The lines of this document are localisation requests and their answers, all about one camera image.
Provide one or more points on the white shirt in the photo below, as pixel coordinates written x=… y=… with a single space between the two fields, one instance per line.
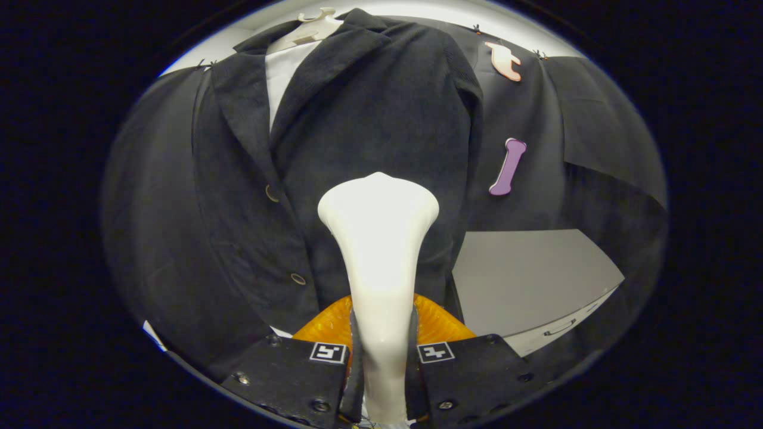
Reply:
x=286 y=77

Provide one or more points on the black backdrop cloth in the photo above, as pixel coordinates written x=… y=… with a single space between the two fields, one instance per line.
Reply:
x=536 y=119

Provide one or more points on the grey cabinet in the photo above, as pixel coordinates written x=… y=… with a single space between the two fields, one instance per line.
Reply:
x=524 y=280

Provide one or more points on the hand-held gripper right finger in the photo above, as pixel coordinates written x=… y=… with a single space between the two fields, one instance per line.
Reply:
x=471 y=375

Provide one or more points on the white garment steamer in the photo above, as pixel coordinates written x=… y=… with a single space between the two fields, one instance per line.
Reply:
x=378 y=238

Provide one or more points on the cream mannequin hanger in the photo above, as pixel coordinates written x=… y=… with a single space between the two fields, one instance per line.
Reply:
x=310 y=30

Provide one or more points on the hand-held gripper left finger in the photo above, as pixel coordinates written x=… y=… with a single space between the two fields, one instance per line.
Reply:
x=286 y=378

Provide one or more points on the black suit jacket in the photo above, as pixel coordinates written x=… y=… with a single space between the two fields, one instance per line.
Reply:
x=369 y=119

